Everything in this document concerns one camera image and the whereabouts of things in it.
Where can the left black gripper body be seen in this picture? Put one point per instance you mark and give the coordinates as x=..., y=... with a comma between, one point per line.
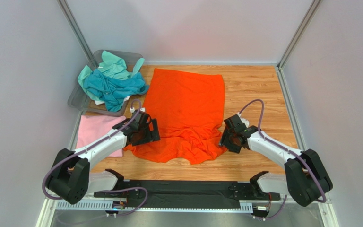
x=145, y=132

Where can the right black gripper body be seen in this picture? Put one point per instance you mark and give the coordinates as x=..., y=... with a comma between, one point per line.
x=227, y=137

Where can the orange t shirt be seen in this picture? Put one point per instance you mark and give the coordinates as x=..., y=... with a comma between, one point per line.
x=189, y=109

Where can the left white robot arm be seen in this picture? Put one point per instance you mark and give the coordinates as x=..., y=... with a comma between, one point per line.
x=70, y=177

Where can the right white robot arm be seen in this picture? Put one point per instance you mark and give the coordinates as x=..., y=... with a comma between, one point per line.
x=305, y=178

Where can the dark teal t shirt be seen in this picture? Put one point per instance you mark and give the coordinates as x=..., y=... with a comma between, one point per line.
x=113, y=91

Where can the folded pink t shirt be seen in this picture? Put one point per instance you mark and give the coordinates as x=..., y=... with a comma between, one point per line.
x=94, y=128

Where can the white cloth in bin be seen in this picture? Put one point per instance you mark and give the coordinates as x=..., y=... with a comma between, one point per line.
x=103, y=102

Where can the black base cloth strip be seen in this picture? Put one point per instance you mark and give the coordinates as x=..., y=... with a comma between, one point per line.
x=192, y=194

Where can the light mint t shirt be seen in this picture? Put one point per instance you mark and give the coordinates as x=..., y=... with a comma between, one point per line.
x=111, y=65

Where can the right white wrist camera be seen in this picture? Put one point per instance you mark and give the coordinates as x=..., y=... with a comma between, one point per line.
x=243, y=120

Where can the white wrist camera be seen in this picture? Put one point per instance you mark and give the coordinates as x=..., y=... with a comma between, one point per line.
x=243, y=120
x=134, y=110

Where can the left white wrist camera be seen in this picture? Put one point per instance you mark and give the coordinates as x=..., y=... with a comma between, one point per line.
x=134, y=110

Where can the aluminium frame rail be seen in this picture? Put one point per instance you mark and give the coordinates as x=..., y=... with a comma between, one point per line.
x=126, y=210

